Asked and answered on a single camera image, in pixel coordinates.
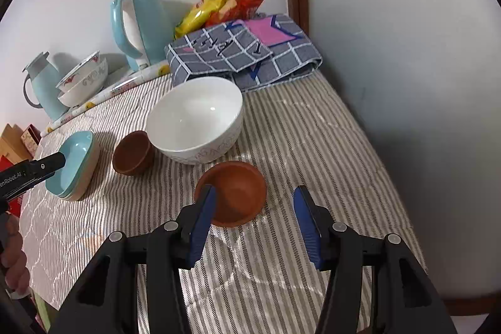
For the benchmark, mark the patterned brown book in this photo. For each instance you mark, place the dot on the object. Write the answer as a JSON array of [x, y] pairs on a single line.
[[30, 138]]

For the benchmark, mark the person's left hand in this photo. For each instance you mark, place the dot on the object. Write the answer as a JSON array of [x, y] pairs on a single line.
[[13, 258]]

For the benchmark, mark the yellow chips bag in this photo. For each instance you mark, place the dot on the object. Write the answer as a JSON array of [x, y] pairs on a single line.
[[197, 16]]

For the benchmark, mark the striped quilted table cover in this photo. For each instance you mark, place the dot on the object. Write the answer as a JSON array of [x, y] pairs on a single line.
[[255, 278]]

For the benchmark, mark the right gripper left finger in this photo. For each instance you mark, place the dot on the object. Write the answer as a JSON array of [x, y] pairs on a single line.
[[104, 297]]

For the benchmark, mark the orange chips bag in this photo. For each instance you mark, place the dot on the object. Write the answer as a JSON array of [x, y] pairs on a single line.
[[234, 10]]

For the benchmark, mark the green plastic plate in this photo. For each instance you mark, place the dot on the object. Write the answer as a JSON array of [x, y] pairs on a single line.
[[91, 138]]

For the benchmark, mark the brown clay bowl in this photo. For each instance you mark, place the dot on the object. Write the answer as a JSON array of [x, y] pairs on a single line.
[[134, 154], [241, 192]]

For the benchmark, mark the white patterned bowl lower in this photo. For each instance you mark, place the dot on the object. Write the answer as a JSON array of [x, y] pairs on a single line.
[[89, 86]]

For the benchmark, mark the large white bowl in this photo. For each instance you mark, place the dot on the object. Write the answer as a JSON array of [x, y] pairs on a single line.
[[198, 121]]

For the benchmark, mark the red box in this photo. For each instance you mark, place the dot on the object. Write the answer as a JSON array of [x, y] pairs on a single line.
[[15, 204]]

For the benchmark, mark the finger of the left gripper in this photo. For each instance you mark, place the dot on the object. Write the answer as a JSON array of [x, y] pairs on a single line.
[[44, 168]]

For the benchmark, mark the light blue thermos jug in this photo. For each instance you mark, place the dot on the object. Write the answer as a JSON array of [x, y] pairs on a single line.
[[44, 78]]

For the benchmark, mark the light blue electric kettle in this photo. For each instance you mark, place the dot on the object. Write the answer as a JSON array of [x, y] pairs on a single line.
[[141, 29]]

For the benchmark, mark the rolled fruit-print sheet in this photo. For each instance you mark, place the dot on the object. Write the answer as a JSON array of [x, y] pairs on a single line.
[[127, 83]]

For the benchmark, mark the grey checked folded cloth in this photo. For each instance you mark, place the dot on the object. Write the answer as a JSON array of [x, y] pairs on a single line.
[[253, 54]]

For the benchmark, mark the brown cardboard box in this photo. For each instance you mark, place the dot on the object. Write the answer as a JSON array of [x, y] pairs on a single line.
[[12, 146]]

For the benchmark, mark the blue plastic plate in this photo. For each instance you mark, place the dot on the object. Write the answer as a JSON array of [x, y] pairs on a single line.
[[76, 149]]

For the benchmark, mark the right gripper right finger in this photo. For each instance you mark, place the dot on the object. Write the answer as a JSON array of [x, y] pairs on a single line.
[[403, 298]]

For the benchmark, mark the floral white bowl upper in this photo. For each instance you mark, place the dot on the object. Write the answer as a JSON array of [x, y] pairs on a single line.
[[84, 68]]

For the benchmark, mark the pink plastic plate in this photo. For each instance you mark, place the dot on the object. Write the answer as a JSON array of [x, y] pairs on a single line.
[[86, 173]]

